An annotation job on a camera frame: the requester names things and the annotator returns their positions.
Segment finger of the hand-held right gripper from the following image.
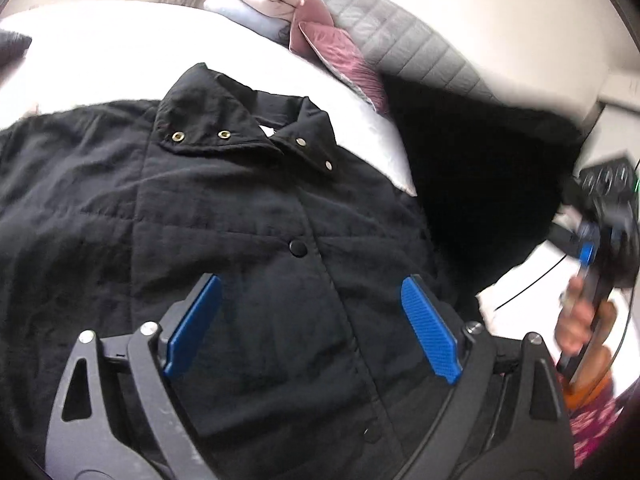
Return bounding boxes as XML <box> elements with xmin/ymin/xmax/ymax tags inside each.
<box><xmin>575</xmin><ymin>222</ymin><xmax>598</xmax><ymax>281</ymax></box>

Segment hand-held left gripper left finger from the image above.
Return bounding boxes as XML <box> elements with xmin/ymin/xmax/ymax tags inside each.
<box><xmin>42</xmin><ymin>274</ymin><xmax>223</xmax><ymax>480</ymax></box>

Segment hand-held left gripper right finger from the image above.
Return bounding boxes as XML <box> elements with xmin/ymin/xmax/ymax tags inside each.
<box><xmin>395</xmin><ymin>274</ymin><xmax>576</xmax><ymax>480</ymax></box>

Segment black quilted coat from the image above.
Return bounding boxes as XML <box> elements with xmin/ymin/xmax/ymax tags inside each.
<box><xmin>0</xmin><ymin>62</ymin><xmax>583</xmax><ymax>480</ymax></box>

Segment person's right forearm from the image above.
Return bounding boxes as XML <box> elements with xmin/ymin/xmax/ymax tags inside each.
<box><xmin>565</xmin><ymin>300</ymin><xmax>626</xmax><ymax>406</ymax></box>

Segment person's right hand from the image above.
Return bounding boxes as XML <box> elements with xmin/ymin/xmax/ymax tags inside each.
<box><xmin>554</xmin><ymin>277</ymin><xmax>593</xmax><ymax>353</ymax></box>

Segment black power strip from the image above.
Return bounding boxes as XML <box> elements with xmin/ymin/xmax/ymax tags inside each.
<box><xmin>577</xmin><ymin>156</ymin><xmax>636</xmax><ymax>201</ymax></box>

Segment person's pink patterned clothing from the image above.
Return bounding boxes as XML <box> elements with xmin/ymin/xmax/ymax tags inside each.
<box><xmin>570</xmin><ymin>390</ymin><xmax>626</xmax><ymax>471</ymax></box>

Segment pink velvet pillow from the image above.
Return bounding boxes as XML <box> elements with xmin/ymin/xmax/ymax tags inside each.
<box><xmin>270</xmin><ymin>0</ymin><xmax>336</xmax><ymax>53</ymax></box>
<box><xmin>297</xmin><ymin>20</ymin><xmax>393</xmax><ymax>113</ymax></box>

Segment grey padded headboard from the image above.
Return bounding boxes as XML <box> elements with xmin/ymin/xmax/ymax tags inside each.
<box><xmin>292</xmin><ymin>0</ymin><xmax>501</xmax><ymax>103</ymax></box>

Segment bed with pale grey sheet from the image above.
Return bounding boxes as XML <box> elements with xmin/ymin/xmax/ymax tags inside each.
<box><xmin>0</xmin><ymin>0</ymin><xmax>418</xmax><ymax>196</ymax></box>

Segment light blue pillow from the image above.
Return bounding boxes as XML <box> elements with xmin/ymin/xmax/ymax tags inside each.
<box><xmin>202</xmin><ymin>0</ymin><xmax>296</xmax><ymax>43</ymax></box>

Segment black cable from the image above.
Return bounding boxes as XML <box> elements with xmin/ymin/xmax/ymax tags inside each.
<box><xmin>492</xmin><ymin>252</ymin><xmax>568</xmax><ymax>311</ymax></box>

